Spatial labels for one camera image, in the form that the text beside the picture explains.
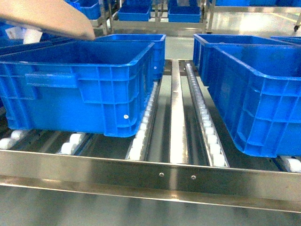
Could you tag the beige plastic dustpan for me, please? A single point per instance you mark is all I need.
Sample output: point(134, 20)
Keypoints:
point(50, 16)

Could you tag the steel roller shelf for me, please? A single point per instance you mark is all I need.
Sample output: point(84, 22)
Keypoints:
point(170, 162)

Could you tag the blue crate behind left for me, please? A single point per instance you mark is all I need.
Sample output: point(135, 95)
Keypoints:
point(153, 45)

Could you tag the blue crate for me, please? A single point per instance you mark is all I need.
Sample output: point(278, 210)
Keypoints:
point(257, 91)
point(204, 44)
point(153, 45)
point(82, 86)

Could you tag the blue crate front left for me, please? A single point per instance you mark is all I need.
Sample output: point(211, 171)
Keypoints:
point(82, 86)

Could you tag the blue crate behind right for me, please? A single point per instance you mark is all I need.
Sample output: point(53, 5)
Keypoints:
point(204, 44)

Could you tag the blue crate front right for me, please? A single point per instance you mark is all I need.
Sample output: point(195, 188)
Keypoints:
point(257, 91)

